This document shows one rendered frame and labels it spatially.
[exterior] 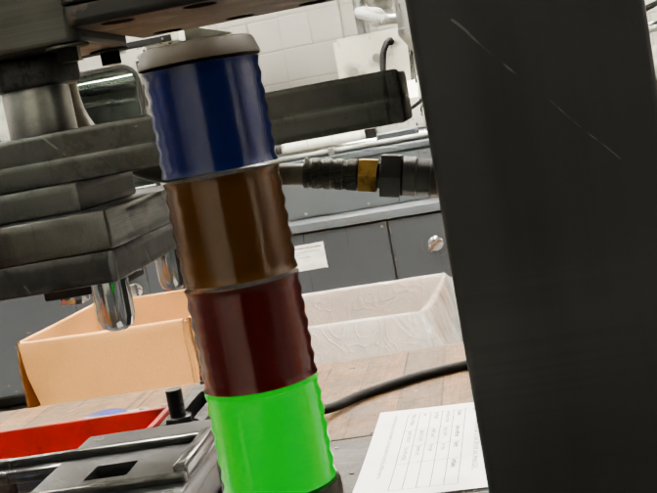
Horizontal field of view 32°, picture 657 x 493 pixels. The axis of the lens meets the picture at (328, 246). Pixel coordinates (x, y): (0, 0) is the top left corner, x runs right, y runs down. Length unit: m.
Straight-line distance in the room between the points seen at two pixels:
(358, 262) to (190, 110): 4.83
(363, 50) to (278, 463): 5.37
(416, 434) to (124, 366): 2.10
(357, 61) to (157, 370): 3.04
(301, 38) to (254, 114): 6.75
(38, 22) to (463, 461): 0.45
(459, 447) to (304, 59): 6.28
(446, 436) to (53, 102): 0.44
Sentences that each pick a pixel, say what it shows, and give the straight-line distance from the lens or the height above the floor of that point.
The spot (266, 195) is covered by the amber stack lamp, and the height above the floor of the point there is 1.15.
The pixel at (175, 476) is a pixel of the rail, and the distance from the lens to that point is 0.64.
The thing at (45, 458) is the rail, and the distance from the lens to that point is 0.74.
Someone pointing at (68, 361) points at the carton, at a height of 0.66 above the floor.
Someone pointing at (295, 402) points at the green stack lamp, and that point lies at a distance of 0.36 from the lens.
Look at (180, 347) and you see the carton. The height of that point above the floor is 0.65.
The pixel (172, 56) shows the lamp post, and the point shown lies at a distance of 0.35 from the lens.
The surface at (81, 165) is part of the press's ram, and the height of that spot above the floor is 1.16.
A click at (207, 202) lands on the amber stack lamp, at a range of 0.35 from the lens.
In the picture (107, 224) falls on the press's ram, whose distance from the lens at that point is 0.56.
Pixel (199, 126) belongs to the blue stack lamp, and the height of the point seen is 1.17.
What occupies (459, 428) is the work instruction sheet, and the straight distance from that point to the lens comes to 0.93.
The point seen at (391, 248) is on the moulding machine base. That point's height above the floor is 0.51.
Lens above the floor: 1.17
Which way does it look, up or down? 7 degrees down
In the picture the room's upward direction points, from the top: 10 degrees counter-clockwise
